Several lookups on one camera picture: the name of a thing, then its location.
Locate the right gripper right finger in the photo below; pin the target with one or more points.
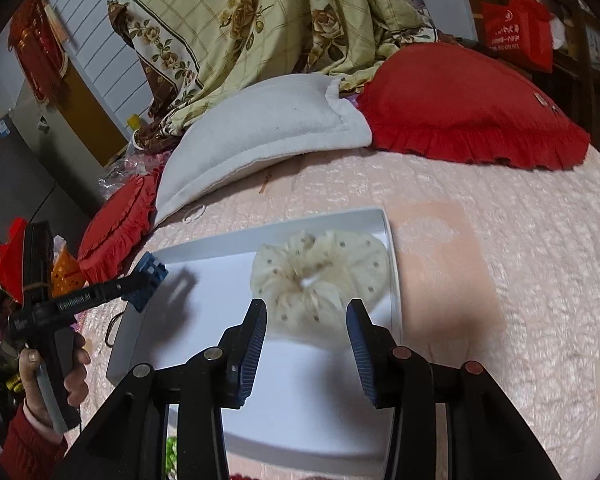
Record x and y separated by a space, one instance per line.
372 347

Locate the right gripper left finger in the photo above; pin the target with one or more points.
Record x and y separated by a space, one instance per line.
242 346

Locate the cream dotted scrunchie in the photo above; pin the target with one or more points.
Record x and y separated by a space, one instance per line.
308 282

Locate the blue plastic hair claw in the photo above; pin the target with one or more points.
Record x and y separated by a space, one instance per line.
143 281

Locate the red sleeve forearm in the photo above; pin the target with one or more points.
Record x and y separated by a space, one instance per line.
32 451

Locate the left hand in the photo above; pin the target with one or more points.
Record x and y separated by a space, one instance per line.
52 370

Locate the orange plastic basket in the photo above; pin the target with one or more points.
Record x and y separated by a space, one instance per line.
66 274

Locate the red box in basket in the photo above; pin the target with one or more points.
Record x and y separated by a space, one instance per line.
11 258

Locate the red frilled cushion left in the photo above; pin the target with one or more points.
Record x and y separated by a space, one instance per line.
118 228

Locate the red frilled cushion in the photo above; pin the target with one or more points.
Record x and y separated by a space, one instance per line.
451 103
118 228

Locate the clear plastic bag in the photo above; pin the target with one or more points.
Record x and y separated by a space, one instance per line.
122 170

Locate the white pillow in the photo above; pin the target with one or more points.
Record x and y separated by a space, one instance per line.
258 127

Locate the red frilled cushion right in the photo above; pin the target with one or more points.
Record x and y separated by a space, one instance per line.
451 103

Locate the red hanging decoration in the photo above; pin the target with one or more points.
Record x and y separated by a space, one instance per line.
35 37

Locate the floral beige quilt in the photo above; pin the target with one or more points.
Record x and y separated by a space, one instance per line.
197 53

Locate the red shopping bag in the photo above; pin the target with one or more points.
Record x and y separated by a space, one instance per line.
519 33

